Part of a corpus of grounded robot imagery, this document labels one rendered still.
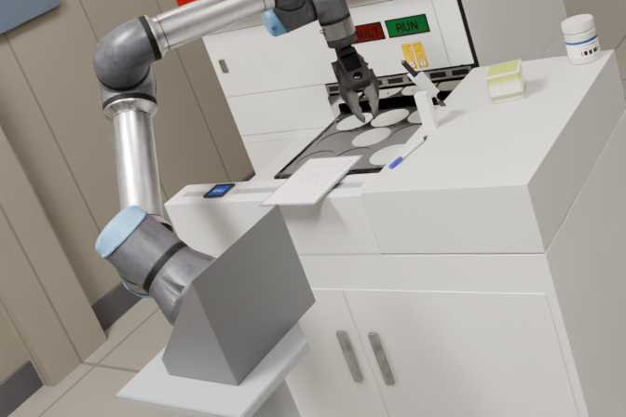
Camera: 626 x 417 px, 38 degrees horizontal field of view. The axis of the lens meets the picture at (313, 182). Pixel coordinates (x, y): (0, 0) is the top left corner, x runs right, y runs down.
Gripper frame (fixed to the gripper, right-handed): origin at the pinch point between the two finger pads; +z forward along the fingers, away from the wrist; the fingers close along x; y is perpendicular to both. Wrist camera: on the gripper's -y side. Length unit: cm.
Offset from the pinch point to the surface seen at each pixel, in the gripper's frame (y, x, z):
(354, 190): -34.9, 13.2, 1.3
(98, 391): 101, 113, 97
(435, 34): 12.6, -24.5, -9.3
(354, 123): 20.0, 0.9, 7.3
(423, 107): -20.7, -8.6, -4.7
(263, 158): 59, 25, 21
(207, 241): -6.7, 46.4, 11.7
